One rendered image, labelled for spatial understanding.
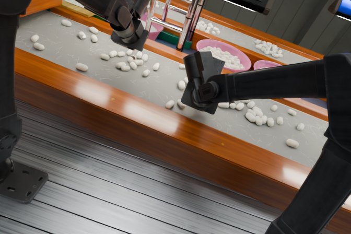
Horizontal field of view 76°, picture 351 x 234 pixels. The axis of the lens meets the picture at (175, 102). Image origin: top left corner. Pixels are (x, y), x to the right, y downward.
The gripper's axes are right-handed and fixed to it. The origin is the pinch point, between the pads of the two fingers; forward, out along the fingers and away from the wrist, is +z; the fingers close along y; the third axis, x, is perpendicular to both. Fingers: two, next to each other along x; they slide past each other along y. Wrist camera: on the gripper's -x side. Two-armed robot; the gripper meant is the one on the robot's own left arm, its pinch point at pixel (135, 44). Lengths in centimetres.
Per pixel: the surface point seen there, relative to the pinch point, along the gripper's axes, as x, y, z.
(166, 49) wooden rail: -6.3, -7.6, 15.3
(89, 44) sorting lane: 5.0, 17.6, 5.8
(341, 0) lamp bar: -60, -71, 27
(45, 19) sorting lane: 1.6, 39.9, 9.8
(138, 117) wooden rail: 21.1, -13.3, -17.0
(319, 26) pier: -130, -125, 168
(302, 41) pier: -115, -118, 181
